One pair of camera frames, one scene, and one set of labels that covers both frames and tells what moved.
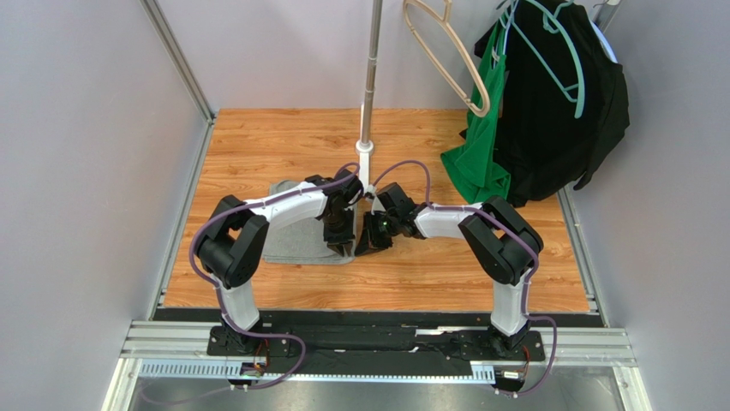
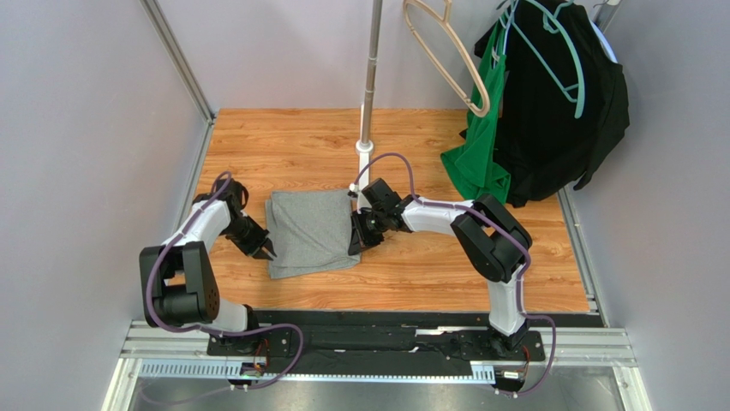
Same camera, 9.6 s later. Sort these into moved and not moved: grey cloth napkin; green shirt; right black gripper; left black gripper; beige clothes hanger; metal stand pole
Moved: left black gripper; grey cloth napkin
Not moved: metal stand pole; green shirt; beige clothes hanger; right black gripper
